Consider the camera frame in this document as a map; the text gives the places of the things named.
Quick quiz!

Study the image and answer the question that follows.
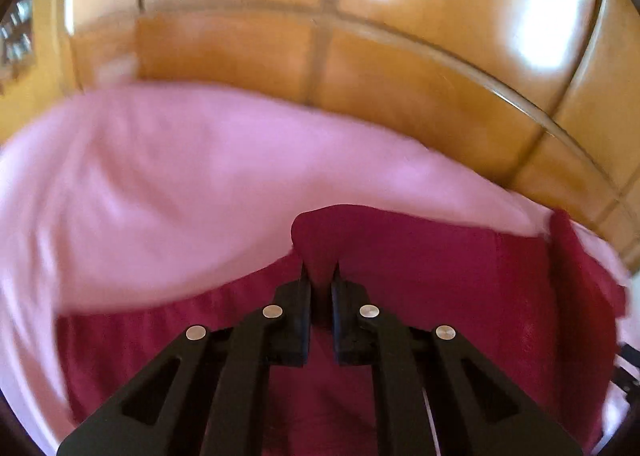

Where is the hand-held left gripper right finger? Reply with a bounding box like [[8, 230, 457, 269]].
[[330, 260, 584, 456]]

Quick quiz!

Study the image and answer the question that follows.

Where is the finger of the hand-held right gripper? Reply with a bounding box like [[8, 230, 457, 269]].
[[616, 343, 640, 393]]

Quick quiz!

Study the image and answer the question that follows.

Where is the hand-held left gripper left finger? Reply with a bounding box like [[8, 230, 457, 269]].
[[56, 261, 312, 456]]

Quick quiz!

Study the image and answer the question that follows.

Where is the maroon cloth garment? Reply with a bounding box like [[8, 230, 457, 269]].
[[57, 204, 629, 456]]

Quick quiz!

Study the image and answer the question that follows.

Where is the pink bed sheet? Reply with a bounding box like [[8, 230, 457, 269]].
[[0, 83, 637, 456]]

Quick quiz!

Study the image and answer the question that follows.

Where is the wooden wardrobe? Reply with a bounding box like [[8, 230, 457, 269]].
[[0, 0, 640, 281]]

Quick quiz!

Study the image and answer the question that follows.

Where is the dark grey metal fixture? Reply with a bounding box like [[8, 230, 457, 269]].
[[0, 0, 39, 82]]

